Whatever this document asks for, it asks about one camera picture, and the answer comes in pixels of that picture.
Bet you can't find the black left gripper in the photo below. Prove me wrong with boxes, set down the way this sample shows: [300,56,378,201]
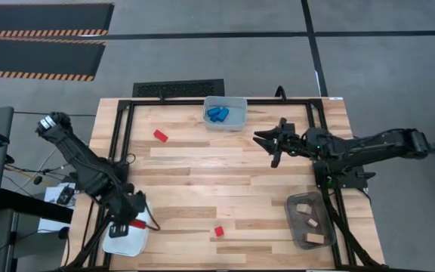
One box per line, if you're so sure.
[108,190,161,239]

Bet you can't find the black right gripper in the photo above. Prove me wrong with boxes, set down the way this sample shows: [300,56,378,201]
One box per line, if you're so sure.
[252,118,309,168]

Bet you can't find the red wedge block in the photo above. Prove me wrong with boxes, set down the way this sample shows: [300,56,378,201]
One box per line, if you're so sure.
[153,129,169,144]

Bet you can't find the long natural wood block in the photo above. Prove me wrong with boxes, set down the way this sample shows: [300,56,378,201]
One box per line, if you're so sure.
[303,232,325,245]

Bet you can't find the white plastic bin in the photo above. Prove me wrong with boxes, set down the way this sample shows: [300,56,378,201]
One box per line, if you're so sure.
[101,196,154,258]

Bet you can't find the grey translucent plastic bin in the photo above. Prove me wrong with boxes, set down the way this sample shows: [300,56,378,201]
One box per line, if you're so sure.
[202,95,248,132]

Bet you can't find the small black handheld device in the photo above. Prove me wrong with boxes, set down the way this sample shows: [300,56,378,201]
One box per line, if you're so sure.
[57,184,76,207]

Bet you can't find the white paper sheet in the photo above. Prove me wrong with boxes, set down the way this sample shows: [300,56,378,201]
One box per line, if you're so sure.
[37,182,78,234]

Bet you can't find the dark smoky plastic bin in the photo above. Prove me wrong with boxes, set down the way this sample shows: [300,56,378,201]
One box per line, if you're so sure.
[284,190,338,251]

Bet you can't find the black ribbed floor mat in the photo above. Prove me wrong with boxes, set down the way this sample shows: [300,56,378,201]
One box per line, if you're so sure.
[132,78,226,98]

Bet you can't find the black hazard-striped floor mat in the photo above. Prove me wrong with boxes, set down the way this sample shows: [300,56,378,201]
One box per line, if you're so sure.
[0,2,116,39]
[0,37,106,82]

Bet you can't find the black aluminium table frame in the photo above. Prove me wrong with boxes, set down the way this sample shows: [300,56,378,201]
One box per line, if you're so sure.
[61,97,390,272]

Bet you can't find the thin black floor cable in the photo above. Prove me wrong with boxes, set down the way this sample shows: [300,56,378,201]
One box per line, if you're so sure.
[13,110,97,117]

